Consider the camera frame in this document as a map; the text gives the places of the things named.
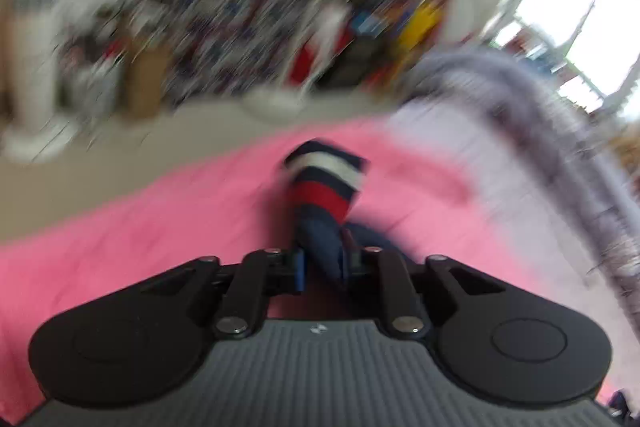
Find window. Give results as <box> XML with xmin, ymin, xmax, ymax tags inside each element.
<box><xmin>492</xmin><ymin>0</ymin><xmax>640</xmax><ymax>118</ymax></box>

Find navy striped garment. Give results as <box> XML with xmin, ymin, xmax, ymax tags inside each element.
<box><xmin>282</xmin><ymin>139</ymin><xmax>416</xmax><ymax>295</ymax></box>

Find pink blanket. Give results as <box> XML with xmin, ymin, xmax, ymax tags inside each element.
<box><xmin>0</xmin><ymin>117</ymin><xmax>616</xmax><ymax>427</ymax></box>

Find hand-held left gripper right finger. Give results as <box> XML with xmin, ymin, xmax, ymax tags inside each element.
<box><xmin>341</xmin><ymin>229</ymin><xmax>507</xmax><ymax>338</ymax></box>

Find yellow item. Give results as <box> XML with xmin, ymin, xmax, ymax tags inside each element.
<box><xmin>394</xmin><ymin>1</ymin><xmax>442</xmax><ymax>64</ymax></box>

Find cluttered dark shelf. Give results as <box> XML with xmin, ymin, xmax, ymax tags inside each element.
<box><xmin>60</xmin><ymin>0</ymin><xmax>351</xmax><ymax>108</ymax></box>

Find grey patterned quilt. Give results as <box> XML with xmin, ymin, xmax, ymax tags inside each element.
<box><xmin>405</xmin><ymin>47</ymin><xmax>640</xmax><ymax>308</ymax></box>

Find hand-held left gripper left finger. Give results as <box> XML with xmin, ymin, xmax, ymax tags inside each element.
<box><xmin>140</xmin><ymin>248</ymin><xmax>307</xmax><ymax>342</ymax></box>

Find lilac bed sheet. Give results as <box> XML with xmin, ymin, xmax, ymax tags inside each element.
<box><xmin>390</xmin><ymin>102</ymin><xmax>640</xmax><ymax>388</ymax></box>

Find brown cardboard box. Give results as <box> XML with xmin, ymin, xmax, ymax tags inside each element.
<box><xmin>124</xmin><ymin>47</ymin><xmax>172</xmax><ymax>118</ymax></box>

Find white stand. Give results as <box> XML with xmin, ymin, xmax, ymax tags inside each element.
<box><xmin>244</xmin><ymin>2</ymin><xmax>351</xmax><ymax>120</ymax></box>

